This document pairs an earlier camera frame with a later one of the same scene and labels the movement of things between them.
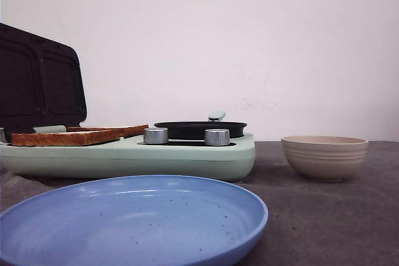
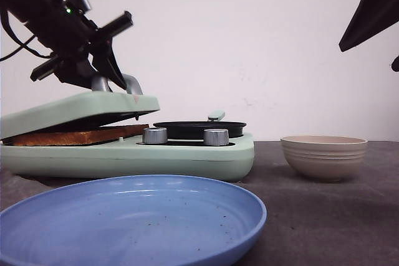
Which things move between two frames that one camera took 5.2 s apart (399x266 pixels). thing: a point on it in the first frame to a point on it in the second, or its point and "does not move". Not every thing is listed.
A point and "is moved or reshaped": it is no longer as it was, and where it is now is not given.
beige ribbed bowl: x=325 y=158 does not move
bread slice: x=72 y=138 does not move
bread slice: x=105 y=128 is moved or reshaped
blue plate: x=133 y=220 does not move
